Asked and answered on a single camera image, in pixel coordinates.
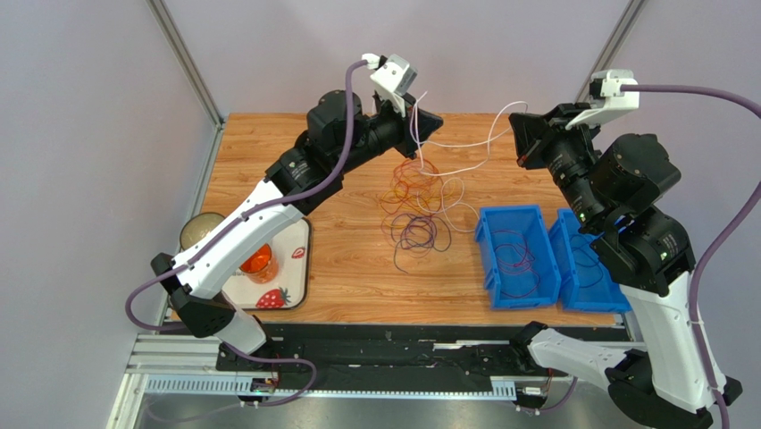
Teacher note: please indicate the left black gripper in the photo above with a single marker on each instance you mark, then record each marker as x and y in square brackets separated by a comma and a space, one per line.
[417, 127]

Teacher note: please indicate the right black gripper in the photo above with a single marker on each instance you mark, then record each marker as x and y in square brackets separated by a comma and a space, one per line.
[536, 141]

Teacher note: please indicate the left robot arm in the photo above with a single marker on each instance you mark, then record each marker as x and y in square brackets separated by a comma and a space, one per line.
[338, 138]

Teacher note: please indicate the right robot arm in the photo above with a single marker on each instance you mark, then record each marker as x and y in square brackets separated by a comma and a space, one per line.
[674, 380]

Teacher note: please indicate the left blue plastic bin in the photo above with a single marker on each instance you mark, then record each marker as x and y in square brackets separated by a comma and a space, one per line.
[519, 265]

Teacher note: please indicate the blue plastic bin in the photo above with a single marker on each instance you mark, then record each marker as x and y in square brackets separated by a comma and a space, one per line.
[519, 265]
[586, 285]

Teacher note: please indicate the right blue plastic bin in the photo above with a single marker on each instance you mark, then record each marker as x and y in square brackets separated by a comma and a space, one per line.
[586, 285]

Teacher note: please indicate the strawberry print tray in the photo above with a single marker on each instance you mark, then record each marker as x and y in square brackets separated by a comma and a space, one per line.
[287, 288]

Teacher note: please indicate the orange plastic cup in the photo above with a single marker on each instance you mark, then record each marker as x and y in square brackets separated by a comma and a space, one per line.
[262, 267]

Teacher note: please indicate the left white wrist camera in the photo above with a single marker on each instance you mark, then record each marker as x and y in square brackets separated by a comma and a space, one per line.
[391, 76]

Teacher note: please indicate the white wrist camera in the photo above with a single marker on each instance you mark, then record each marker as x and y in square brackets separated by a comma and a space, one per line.
[391, 76]
[608, 102]

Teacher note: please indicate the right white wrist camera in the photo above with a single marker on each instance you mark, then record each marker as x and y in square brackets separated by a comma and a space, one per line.
[608, 102]

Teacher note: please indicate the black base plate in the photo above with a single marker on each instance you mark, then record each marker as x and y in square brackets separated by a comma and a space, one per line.
[388, 357]

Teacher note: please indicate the aluminium frame rail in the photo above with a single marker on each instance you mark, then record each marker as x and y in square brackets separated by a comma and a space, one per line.
[172, 381]

